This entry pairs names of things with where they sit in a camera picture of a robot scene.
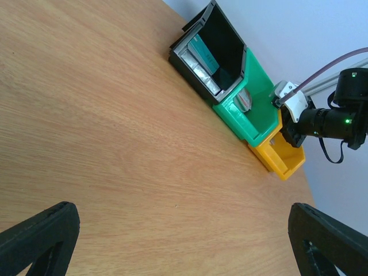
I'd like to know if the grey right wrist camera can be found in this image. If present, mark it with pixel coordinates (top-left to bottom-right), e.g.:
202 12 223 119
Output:
269 80 308 123

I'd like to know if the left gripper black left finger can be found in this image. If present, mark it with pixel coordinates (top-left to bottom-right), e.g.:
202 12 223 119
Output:
1 201 80 275

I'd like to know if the red patterned card stack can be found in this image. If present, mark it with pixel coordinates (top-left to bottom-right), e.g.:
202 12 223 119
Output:
233 88 252 113

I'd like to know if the teal card stack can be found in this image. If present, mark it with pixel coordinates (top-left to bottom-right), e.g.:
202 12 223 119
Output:
187 34 220 75

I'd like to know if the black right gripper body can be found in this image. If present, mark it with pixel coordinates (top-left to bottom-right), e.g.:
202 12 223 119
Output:
281 96 315 148

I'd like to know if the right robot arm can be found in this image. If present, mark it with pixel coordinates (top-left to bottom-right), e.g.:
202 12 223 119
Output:
281 68 367 164

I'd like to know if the black plastic bin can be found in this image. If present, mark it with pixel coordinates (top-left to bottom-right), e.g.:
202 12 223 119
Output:
168 1 247 105

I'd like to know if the yellow plastic bin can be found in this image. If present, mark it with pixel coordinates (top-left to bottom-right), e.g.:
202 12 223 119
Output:
248 111 305 181

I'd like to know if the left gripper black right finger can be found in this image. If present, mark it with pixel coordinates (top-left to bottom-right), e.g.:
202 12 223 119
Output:
288 203 367 275

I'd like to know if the green plastic bin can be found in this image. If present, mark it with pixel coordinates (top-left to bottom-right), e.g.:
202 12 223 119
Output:
212 48 278 147

